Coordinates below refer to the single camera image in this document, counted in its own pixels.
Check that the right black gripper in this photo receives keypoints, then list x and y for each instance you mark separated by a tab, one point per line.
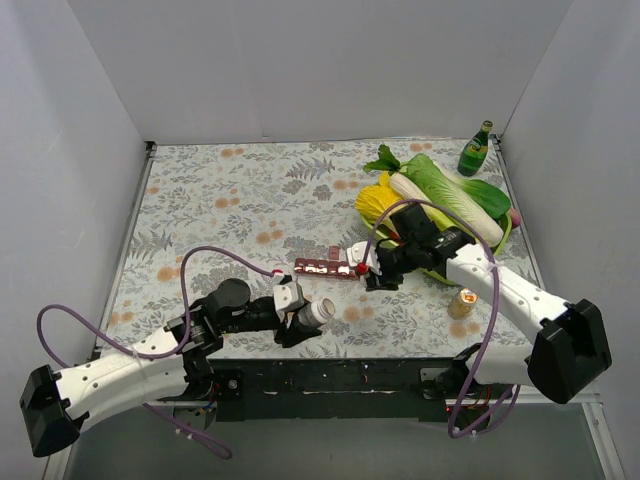
388	267

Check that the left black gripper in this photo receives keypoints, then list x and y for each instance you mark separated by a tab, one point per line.
285	325

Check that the white pill bottle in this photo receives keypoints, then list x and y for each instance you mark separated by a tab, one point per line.
317	313

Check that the red weekly pill organizer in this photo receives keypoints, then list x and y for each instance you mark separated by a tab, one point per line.
334	266

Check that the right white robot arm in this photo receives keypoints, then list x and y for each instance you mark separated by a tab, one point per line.
566	348

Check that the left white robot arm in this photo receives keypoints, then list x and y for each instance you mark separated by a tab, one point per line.
171	364

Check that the small orange-lid jar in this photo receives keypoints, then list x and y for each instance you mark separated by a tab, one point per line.
462	304

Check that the yellow napa cabbage toy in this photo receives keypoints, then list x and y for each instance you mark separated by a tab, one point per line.
373	200

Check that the green bok choy toy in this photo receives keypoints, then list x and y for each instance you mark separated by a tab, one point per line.
475	201

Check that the floral patterned table mat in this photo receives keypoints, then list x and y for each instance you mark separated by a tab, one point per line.
213	212

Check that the pink radish toy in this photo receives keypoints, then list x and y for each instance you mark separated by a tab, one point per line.
515	217

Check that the green glass bottle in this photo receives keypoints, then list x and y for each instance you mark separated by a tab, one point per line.
474	153

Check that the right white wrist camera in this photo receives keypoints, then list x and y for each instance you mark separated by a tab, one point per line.
362	259

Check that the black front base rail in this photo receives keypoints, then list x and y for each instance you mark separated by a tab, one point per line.
283	389

